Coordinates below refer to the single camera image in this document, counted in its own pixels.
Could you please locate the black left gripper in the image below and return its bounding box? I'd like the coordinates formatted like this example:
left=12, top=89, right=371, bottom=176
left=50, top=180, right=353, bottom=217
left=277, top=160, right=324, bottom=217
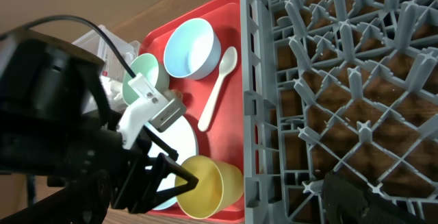
left=63, top=111, right=198, bottom=214

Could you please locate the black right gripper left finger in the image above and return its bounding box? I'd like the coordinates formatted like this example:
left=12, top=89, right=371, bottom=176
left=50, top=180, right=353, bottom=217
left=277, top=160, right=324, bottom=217
left=1, top=171, right=112, bottom=224

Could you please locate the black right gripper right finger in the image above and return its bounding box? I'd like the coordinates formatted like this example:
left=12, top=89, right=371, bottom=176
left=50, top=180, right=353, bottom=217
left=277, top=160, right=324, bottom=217
left=322, top=173, right=425, bottom=224

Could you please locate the light blue plate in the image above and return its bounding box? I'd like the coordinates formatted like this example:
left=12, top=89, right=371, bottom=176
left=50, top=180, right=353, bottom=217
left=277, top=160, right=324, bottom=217
left=145, top=116, right=198, bottom=210

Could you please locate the yellow plastic cup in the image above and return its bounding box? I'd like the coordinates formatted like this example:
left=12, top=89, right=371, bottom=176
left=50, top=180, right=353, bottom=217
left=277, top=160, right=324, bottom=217
left=177, top=155, right=244, bottom=219

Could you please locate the white tissue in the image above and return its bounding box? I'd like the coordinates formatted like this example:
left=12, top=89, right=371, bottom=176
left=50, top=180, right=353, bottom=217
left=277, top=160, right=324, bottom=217
left=100, top=76, right=127, bottom=113

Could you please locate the green bowl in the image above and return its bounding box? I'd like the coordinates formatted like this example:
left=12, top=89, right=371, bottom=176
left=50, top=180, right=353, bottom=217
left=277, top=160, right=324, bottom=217
left=122, top=53, right=170, bottom=105

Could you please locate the light blue bowl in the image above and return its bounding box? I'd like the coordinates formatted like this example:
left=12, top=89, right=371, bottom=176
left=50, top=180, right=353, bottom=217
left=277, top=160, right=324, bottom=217
left=164, top=18, right=221, bottom=80

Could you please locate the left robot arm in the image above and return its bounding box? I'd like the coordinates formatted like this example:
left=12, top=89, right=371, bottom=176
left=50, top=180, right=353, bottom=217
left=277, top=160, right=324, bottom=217
left=1, top=16, right=198, bottom=213

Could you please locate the grey dishwasher rack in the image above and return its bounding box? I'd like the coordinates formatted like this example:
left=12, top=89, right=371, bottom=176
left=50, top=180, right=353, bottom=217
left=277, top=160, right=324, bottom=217
left=240, top=0, right=437, bottom=223

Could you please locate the clear plastic bin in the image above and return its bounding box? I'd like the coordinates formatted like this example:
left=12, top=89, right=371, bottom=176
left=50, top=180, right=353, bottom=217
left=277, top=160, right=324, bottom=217
left=71, top=24, right=141, bottom=115

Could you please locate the white plastic spoon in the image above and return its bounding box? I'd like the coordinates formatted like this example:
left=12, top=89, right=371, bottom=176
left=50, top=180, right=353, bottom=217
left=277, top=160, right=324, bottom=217
left=198, top=47, right=237, bottom=132

